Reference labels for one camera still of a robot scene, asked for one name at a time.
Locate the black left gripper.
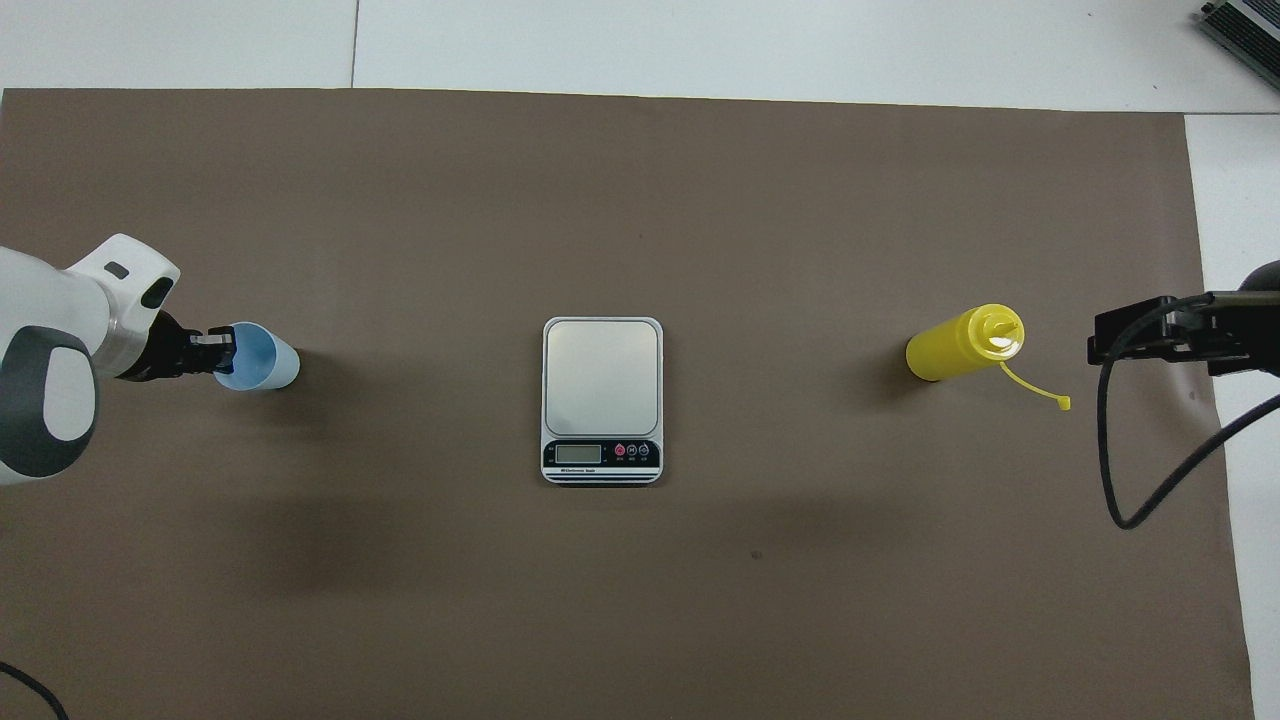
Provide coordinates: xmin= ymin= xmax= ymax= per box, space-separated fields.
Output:
xmin=120 ymin=310 xmax=237 ymax=383

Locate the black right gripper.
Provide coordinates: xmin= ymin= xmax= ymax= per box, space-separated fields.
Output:
xmin=1088 ymin=262 xmax=1280 ymax=378

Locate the light blue plastic cup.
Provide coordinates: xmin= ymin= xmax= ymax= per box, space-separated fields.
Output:
xmin=213 ymin=321 xmax=301 ymax=392

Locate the yellow squeeze bottle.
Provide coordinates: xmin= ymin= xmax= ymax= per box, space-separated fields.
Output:
xmin=906 ymin=303 xmax=1072 ymax=412

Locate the silver digital kitchen scale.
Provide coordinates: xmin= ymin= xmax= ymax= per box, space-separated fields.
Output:
xmin=541 ymin=316 xmax=664 ymax=487

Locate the grey ribbed metal device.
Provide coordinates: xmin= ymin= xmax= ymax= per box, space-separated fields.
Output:
xmin=1200 ymin=0 xmax=1280 ymax=63

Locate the brown paper table mat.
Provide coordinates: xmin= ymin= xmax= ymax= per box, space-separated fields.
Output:
xmin=0 ymin=88 xmax=1256 ymax=720

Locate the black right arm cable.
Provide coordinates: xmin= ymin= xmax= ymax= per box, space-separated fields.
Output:
xmin=1097 ymin=293 xmax=1280 ymax=531

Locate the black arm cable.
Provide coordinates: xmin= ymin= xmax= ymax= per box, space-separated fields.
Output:
xmin=1097 ymin=293 xmax=1280 ymax=531
xmin=0 ymin=660 xmax=69 ymax=720

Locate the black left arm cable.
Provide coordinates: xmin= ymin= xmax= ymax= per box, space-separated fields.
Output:
xmin=0 ymin=660 xmax=69 ymax=720

